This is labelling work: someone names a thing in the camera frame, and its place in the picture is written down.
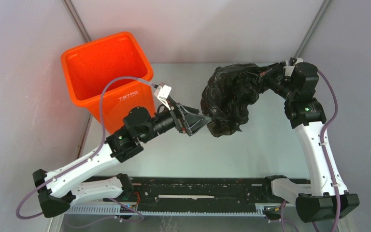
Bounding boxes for orange plastic trash bin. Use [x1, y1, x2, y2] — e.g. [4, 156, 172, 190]
[60, 32, 156, 133]

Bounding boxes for left metal corner strip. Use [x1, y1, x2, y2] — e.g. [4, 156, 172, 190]
[62, 0, 92, 43]

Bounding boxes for left small circuit board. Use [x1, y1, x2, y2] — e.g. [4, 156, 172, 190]
[119, 205, 137, 214]

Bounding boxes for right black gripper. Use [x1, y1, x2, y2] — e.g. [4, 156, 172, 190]
[240, 61, 297, 101]

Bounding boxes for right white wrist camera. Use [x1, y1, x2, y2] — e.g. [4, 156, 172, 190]
[283, 57, 303, 77]

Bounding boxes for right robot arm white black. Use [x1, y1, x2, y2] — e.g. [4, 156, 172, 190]
[259, 58, 360, 223]

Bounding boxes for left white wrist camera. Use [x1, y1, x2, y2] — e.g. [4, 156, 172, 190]
[153, 82, 172, 111]

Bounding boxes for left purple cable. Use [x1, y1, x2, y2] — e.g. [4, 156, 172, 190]
[15, 76, 157, 221]

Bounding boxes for purple cable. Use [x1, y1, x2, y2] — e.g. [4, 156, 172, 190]
[281, 69, 342, 232]
[15, 76, 157, 221]

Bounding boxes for metal corner strip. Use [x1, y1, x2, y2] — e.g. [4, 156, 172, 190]
[294, 0, 334, 58]
[62, 0, 92, 43]

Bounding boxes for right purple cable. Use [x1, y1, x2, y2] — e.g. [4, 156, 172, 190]
[281, 69, 342, 232]

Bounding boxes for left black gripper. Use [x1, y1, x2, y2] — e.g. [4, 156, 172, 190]
[141, 95, 211, 143]

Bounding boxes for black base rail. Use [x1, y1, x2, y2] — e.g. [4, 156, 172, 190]
[57, 174, 314, 218]

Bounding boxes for right metal corner strip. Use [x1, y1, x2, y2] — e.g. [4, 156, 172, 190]
[294, 0, 334, 58]

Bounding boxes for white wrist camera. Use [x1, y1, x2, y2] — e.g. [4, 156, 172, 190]
[283, 57, 303, 77]
[153, 82, 172, 111]

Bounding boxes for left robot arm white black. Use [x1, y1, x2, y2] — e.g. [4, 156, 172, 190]
[33, 101, 212, 218]

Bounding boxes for small circuit board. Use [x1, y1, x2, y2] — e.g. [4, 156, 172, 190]
[263, 206, 282, 223]
[119, 205, 137, 214]

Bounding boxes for right small circuit board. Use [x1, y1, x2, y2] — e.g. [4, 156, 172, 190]
[263, 206, 282, 223]

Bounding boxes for black plastic trash bag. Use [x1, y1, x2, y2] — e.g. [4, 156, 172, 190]
[200, 63, 268, 138]

